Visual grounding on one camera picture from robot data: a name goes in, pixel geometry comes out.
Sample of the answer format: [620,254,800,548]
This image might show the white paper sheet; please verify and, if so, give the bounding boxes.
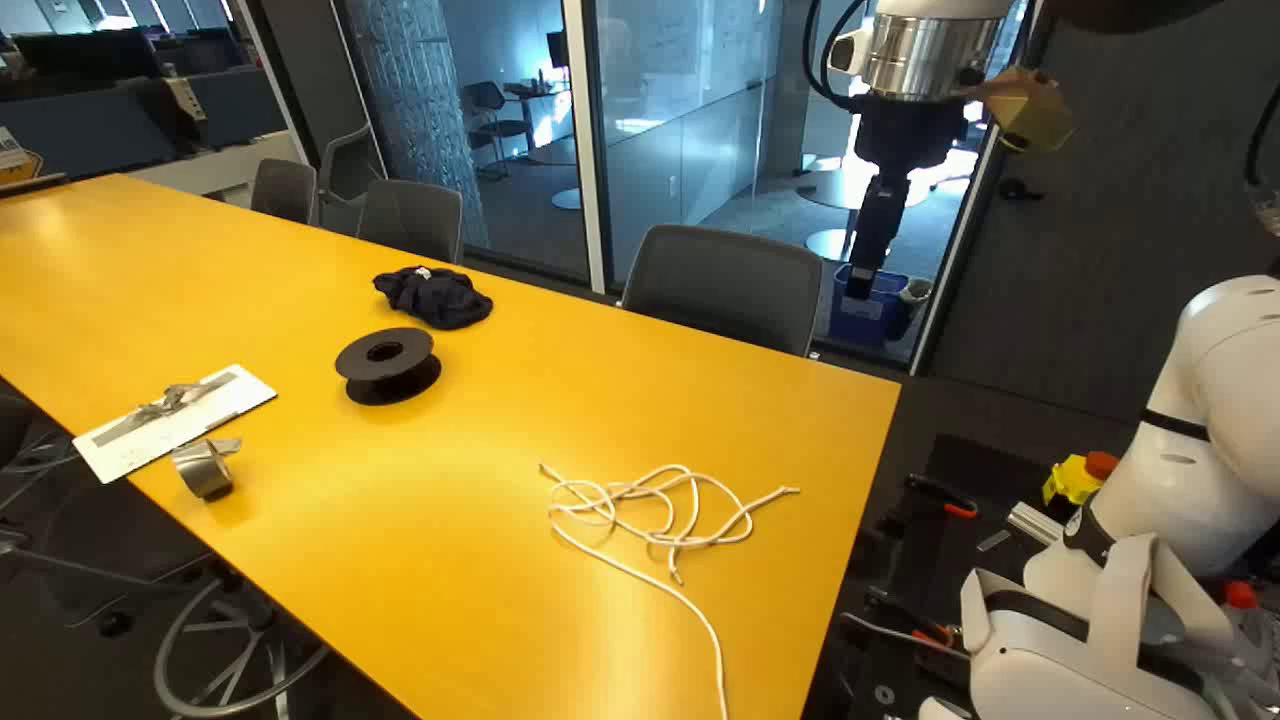
[72,364,276,485]

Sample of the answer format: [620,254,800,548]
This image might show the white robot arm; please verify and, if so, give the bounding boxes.
[825,0,1012,301]

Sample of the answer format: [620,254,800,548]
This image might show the grey office chair near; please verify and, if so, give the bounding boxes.
[620,223,825,355]

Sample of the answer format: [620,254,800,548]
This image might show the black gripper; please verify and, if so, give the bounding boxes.
[848,95,965,301]

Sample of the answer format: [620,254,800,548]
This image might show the grey office chair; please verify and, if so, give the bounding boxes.
[620,223,825,355]
[253,159,316,223]
[355,178,462,258]

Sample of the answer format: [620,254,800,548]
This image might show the black cloth bundle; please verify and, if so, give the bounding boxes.
[372,263,493,327]

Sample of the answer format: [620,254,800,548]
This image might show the black filament spool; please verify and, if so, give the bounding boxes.
[335,327,439,402]

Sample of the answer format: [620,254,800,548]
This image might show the short white rope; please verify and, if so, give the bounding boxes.
[536,460,805,561]

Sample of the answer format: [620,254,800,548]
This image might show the grey office chair middle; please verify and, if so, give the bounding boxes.
[355,178,462,258]

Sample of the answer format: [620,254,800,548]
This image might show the grey office chair far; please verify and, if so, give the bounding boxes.
[253,159,316,223]

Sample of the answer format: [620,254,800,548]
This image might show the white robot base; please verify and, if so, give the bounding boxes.
[913,276,1280,720]

